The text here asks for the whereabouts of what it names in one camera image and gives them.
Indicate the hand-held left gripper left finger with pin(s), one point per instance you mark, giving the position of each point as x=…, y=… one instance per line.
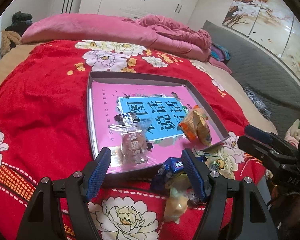
x=97, y=177

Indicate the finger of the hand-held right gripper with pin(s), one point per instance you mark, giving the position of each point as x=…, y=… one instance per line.
x=258, y=132
x=262, y=153

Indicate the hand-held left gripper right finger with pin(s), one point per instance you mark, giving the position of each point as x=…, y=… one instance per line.
x=195, y=177

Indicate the blue cookie packet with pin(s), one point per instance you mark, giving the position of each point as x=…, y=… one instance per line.
x=168, y=170

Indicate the green clear pastry packet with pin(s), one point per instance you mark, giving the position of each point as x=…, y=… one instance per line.
x=176, y=205

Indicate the round pastry clear packet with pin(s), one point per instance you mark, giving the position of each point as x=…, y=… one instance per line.
x=133, y=145

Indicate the orange noodle snack packet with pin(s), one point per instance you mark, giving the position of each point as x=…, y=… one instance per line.
x=198, y=127

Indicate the black white chocolate bar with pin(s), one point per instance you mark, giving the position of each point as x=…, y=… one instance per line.
x=132, y=116

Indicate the grey cardboard box tray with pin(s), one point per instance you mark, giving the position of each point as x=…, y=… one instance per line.
x=140, y=76

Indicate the person's right forearm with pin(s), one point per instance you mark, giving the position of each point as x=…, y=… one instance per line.
x=298, y=210

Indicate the black white patterned cloth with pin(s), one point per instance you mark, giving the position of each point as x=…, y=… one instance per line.
x=257, y=102

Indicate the pale floral cloth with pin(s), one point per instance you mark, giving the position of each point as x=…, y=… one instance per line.
x=293, y=131

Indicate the grey quilted headboard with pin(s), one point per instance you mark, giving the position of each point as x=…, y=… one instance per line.
x=252, y=67

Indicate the pink book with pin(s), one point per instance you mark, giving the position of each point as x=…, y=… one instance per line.
x=102, y=105

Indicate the pink garment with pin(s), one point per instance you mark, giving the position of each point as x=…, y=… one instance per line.
x=220, y=65

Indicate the colourful striped cloth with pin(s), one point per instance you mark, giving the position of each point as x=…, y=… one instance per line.
x=221, y=52

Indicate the red floral blanket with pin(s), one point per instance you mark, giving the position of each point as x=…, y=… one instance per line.
x=40, y=105

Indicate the floral mural panel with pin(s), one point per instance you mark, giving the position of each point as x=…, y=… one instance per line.
x=265, y=17

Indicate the pink folded quilt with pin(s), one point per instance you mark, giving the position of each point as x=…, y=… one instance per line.
x=180, y=37

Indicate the pink pillow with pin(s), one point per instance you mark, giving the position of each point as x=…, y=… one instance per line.
x=77, y=30

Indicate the brown knitted cloth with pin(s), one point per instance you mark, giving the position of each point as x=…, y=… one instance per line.
x=10, y=40

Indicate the black clothes pile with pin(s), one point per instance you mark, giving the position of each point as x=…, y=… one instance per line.
x=20, y=20

